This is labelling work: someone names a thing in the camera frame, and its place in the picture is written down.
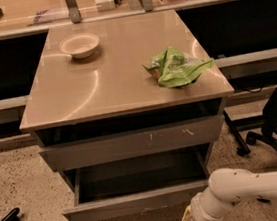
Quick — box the grey drawer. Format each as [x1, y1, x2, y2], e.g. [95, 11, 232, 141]
[40, 115, 223, 171]
[62, 148, 209, 221]

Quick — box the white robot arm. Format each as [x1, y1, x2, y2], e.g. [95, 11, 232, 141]
[181, 168, 277, 221]

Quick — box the grey top drawer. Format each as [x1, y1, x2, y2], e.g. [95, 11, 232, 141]
[40, 115, 223, 171]

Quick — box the grey drawer cabinet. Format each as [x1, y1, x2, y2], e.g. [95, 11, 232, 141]
[7, 2, 244, 185]

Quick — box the black stand foot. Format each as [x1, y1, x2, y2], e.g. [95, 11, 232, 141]
[223, 111, 265, 156]

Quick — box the green crumpled chip bag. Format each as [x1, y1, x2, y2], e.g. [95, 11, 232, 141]
[143, 46, 214, 89]

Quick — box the white bowl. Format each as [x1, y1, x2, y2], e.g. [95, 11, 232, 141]
[59, 33, 100, 60]

